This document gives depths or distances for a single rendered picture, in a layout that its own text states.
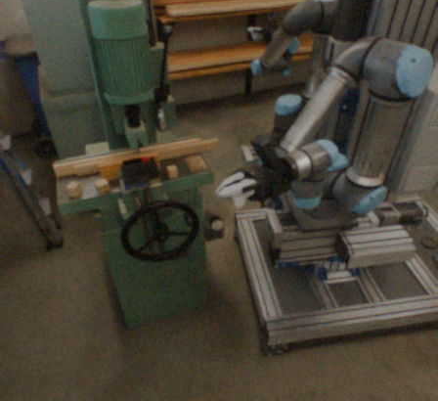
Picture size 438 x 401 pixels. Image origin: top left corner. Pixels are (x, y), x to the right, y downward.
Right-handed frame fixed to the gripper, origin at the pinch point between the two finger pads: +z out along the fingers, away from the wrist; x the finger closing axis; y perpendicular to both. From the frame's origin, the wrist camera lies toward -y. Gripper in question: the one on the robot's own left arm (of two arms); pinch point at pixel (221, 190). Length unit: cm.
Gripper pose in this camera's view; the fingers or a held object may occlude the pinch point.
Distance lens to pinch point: 78.8
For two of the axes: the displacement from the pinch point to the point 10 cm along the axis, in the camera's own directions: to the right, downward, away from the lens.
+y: 0.8, 8.5, 5.2
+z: -8.3, 3.5, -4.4
